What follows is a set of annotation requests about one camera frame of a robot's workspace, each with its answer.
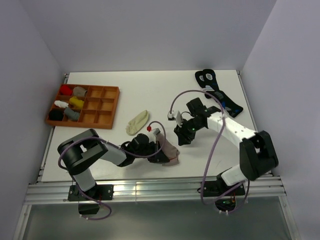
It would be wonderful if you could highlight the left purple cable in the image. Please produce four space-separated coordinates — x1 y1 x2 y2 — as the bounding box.
57 121 167 221

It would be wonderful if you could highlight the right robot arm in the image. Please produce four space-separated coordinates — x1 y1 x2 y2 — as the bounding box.
167 98 279 195

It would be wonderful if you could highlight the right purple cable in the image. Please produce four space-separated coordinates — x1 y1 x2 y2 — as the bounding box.
169 89 251 214

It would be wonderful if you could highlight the white rolled sock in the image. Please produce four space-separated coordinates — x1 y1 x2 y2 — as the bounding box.
54 100 69 109

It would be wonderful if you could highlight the black rolled sock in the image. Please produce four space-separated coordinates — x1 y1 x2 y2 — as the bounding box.
48 109 64 122

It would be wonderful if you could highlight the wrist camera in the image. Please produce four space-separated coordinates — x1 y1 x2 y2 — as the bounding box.
167 111 183 127
147 128 162 142

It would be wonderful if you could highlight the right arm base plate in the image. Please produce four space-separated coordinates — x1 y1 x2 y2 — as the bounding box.
203 180 246 198

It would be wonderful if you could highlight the black patterned sock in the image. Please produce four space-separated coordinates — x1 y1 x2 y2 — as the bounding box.
194 71 206 89
202 69 243 118

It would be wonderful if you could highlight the purple cable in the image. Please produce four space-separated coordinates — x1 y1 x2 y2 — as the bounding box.
169 89 251 214
57 121 167 221

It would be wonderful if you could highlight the taupe rolled sock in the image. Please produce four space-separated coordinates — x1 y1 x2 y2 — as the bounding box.
72 86 88 97

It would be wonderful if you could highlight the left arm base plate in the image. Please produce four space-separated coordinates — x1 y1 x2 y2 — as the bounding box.
67 184 114 202

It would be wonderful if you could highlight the yellow rolled sock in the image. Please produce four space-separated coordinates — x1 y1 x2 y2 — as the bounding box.
69 96 84 109

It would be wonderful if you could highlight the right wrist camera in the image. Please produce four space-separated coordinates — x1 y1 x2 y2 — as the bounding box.
167 111 183 127

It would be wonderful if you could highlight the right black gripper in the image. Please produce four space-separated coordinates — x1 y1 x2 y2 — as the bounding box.
174 118 204 147

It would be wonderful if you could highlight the black patterned sock back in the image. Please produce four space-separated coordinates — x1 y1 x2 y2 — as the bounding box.
194 71 206 89

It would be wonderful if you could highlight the orange compartment tray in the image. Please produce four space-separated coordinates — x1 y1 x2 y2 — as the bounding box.
45 83 120 130

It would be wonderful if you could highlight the grey rolled sock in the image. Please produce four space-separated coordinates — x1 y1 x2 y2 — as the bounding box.
63 107 80 122

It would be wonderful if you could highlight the aluminium front rail frame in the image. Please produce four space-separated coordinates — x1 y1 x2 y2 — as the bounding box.
23 174 287 205

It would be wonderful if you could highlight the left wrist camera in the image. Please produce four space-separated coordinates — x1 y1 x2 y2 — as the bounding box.
147 128 162 142

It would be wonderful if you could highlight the mauve sock with red stripe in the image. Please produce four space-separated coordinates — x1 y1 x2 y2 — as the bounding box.
156 133 180 167

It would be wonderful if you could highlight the black patterned sock front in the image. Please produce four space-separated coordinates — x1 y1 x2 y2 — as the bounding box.
202 69 243 118

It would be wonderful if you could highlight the red rolled sock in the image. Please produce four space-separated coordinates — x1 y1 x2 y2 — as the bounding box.
59 85 73 96

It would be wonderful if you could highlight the cream ankle sock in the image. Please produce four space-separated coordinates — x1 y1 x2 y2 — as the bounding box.
125 110 149 136

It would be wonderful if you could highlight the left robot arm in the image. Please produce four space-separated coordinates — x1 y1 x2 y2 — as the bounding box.
57 128 170 200

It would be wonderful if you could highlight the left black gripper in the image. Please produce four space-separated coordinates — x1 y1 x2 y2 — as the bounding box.
134 140 169 163

